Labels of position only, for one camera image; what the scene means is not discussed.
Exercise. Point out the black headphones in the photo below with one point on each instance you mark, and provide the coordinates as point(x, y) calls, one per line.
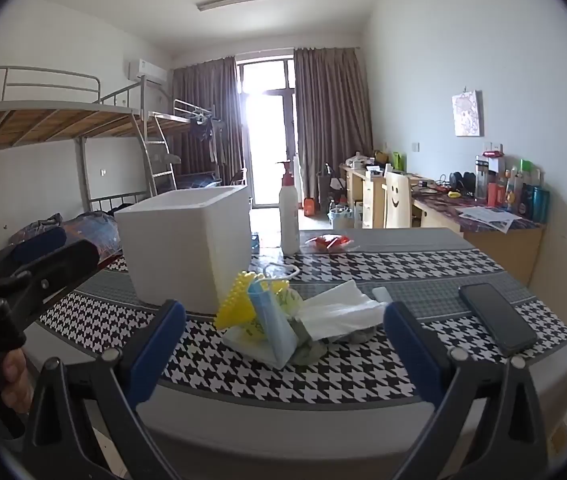
point(456, 181)

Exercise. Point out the grey towel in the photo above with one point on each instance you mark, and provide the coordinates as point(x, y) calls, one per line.
point(308, 352)

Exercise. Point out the black folding chair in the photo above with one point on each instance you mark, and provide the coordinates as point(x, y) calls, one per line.
point(238, 180)

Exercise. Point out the wall poster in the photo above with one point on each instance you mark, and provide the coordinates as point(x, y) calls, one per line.
point(467, 112)

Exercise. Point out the dark yellow bag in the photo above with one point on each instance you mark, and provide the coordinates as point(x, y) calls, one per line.
point(380, 156)

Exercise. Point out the large metal bunk bed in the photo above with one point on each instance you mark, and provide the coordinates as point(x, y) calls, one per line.
point(38, 115)

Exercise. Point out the houndstooth tablecloth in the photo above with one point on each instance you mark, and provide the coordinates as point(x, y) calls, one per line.
point(363, 375)

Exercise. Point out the glass balcony door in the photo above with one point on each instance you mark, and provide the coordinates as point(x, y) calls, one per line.
point(268, 150)

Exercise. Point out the pale plastic bucket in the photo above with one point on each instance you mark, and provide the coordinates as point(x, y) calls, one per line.
point(339, 217)

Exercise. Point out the ceiling tube light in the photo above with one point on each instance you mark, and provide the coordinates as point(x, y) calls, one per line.
point(242, 0)

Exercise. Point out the green printed plastic bag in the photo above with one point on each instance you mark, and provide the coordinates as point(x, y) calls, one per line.
point(253, 332)

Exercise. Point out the white air conditioner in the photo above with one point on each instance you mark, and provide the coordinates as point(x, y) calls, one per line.
point(147, 71)

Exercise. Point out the white foam box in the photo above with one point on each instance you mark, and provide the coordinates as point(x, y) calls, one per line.
point(173, 250)

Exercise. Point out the black phone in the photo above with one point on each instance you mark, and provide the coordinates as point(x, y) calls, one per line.
point(496, 317)

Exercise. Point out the dark blue mattress bedding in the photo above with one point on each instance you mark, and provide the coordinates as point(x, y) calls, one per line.
point(198, 180)

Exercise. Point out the person's left hand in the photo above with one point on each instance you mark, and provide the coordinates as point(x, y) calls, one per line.
point(13, 375)

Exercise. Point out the red box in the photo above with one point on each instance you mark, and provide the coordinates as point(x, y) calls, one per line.
point(495, 194)

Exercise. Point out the hanging dark clothes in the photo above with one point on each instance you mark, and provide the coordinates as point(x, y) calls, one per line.
point(203, 132)

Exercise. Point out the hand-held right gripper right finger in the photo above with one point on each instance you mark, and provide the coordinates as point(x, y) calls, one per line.
point(406, 340)

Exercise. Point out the blue plaid bedding bundle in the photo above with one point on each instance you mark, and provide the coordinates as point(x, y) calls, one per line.
point(63, 230)

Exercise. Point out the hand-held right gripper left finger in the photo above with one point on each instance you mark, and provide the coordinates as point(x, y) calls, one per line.
point(156, 345)

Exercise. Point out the dark trolley bag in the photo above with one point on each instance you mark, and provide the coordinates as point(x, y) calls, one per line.
point(324, 185)

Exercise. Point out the white pump bottle red nozzle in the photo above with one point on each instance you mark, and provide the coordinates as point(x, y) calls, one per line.
point(288, 225)

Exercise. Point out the dark blue canister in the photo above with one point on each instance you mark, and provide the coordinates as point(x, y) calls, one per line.
point(527, 200)

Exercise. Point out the narrow brown curtain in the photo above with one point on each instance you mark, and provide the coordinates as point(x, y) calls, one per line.
point(203, 90)

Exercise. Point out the teal canister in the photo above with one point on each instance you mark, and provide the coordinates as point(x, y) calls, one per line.
point(541, 205)

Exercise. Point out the small white block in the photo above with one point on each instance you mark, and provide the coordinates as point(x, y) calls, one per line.
point(381, 293)

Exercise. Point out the wide brown curtain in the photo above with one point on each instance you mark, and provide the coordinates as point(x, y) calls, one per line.
point(331, 120)

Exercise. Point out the clear tumbler with dark lid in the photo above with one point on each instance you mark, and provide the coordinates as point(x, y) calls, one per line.
point(481, 177)

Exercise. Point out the yellow spiky ball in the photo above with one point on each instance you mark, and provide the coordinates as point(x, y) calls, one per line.
point(233, 305)

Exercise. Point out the blue face mask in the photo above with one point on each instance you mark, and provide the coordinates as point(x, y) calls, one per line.
point(271, 327)

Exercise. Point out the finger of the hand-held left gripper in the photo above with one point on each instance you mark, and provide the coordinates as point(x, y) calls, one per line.
point(38, 250)
point(63, 265)

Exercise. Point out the printed papers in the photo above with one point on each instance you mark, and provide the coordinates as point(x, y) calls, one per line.
point(491, 217)

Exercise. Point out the wooden chair with smiley face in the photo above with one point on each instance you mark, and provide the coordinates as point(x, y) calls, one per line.
point(397, 200)

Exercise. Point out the white tissue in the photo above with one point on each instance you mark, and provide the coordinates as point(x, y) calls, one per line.
point(343, 310)

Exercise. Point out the red snack packet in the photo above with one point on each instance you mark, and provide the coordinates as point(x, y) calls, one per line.
point(326, 243)

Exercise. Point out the orange bottle on floor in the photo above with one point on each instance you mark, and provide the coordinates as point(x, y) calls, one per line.
point(310, 206)

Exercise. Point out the wooden desk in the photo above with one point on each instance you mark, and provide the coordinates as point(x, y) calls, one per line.
point(503, 250)

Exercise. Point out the green paper bag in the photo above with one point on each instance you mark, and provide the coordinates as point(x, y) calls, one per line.
point(397, 161)

